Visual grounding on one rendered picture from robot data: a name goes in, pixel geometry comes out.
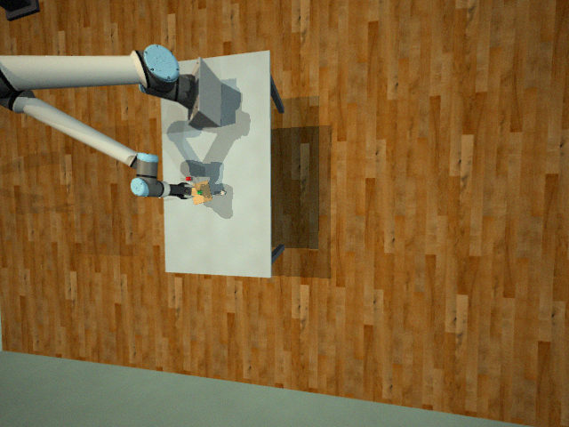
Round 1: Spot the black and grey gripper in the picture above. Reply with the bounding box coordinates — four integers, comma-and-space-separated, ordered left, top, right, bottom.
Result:
169, 182, 195, 199

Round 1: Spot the tan flat mat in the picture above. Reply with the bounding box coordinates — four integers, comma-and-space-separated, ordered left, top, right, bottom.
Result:
191, 181, 212, 205

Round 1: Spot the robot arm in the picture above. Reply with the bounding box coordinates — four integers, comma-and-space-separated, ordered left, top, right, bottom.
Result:
0, 44, 196, 198

